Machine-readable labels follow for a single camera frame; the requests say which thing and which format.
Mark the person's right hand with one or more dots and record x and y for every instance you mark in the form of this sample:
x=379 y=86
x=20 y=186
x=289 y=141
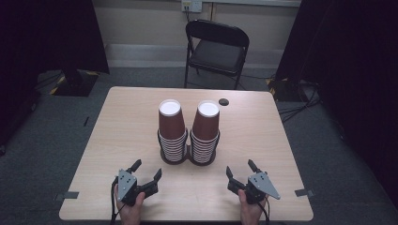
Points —
x=249 y=211

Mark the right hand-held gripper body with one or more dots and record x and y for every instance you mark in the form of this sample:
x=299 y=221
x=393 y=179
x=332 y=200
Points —
x=258 y=186

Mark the black folding chair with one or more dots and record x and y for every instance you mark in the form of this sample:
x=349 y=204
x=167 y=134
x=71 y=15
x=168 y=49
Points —
x=216 y=54

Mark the black round table cap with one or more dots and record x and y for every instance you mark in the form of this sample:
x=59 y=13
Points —
x=223 y=102

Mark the black stand base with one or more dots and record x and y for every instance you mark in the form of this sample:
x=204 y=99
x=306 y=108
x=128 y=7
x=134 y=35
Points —
x=75 y=84
x=283 y=90

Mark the person's left hand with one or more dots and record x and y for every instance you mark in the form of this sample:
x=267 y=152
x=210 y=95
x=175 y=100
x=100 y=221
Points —
x=130 y=212

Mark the short black tape strip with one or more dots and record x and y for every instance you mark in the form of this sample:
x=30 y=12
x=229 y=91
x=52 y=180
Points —
x=86 y=121

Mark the white wall socket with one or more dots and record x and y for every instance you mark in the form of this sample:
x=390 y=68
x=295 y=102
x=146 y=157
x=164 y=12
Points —
x=191 y=5

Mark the grey tape strip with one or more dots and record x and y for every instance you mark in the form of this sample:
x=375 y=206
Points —
x=67 y=195
x=304 y=192

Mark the stack of brown paper cups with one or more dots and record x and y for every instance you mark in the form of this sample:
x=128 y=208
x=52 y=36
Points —
x=206 y=128
x=171 y=126

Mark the dark curtain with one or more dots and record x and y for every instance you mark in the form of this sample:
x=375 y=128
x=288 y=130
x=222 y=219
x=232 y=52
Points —
x=43 y=37
x=353 y=62

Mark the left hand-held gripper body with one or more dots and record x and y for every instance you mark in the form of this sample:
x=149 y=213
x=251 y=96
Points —
x=127 y=185

